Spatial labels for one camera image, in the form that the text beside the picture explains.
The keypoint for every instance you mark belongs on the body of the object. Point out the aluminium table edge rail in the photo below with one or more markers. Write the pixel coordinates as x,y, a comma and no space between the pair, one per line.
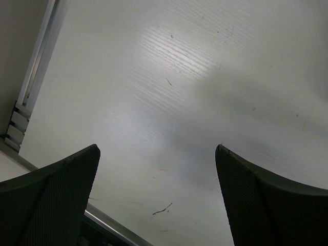
29,30

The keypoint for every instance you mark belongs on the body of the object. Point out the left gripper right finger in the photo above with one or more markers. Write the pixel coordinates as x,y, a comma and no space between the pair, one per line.
264,208

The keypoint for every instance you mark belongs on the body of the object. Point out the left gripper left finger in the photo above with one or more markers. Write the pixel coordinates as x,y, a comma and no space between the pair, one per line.
46,206

